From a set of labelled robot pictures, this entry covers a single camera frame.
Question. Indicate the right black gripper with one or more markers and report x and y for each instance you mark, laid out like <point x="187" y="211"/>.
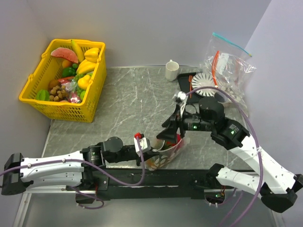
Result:
<point x="170" y="133"/>

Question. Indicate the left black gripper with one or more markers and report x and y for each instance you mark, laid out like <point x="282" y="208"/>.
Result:
<point x="149" y="154"/>

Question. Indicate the red toy apple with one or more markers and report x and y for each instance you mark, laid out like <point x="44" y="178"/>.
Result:
<point x="177" y="144"/>

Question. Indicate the polka dot zip bag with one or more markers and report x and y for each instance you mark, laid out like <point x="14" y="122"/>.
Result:
<point x="166" y="152"/>

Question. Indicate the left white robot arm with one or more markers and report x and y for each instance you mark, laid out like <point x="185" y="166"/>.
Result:
<point x="74" y="169"/>

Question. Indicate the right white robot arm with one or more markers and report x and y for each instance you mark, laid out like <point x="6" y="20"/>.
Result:
<point x="273" y="184"/>

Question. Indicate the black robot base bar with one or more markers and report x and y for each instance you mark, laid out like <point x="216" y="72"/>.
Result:
<point x="162" y="183"/>

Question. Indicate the clear zip bag blue seal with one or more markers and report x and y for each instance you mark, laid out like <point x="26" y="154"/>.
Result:
<point x="219" y="43"/>

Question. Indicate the clear zip bag orange seal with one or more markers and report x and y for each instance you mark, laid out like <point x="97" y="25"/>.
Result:
<point x="229" y="73"/>

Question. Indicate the black plastic tray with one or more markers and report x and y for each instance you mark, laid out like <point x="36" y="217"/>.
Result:
<point x="183" y="81"/>

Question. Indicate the striped white plate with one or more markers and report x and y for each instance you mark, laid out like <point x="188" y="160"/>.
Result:
<point x="203" y="80"/>

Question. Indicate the beige paper cup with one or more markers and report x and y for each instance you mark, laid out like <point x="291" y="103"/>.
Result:
<point x="218" y="96"/>

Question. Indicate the white ceramic mug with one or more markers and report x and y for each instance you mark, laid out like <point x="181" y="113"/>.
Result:
<point x="171" y="70"/>

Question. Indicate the green toy apple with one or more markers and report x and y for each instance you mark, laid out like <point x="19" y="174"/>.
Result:
<point x="82" y="95"/>

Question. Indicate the yellow toy lemon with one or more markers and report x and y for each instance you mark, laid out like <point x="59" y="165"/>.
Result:
<point x="84" y="82"/>

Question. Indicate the green toy grapes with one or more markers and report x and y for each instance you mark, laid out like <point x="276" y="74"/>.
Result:
<point x="75" y="85"/>

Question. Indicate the yellow toy banana bunch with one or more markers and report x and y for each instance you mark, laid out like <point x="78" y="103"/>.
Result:
<point x="86" y="67"/>

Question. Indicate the yellow toy bell pepper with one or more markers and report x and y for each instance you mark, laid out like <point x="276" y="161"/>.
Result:
<point x="92" y="55"/>

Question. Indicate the brown toy longan bunch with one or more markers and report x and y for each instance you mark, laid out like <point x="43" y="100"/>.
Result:
<point x="57" y="91"/>

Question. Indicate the green toy bell pepper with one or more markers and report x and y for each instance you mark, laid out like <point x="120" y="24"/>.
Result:
<point x="68" y="72"/>

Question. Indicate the green toy starfruit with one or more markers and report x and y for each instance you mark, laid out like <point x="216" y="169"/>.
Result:
<point x="42" y="95"/>

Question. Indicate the orange toy peach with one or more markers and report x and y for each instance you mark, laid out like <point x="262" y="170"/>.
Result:
<point x="66" y="64"/>

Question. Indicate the toy watermelon slice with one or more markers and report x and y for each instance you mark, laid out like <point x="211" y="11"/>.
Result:
<point x="66" y="54"/>

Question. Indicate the yellow plastic basket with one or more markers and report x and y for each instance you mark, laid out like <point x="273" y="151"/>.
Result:
<point x="50" y="68"/>

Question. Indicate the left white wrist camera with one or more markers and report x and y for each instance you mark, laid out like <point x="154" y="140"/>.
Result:
<point x="141" y="143"/>

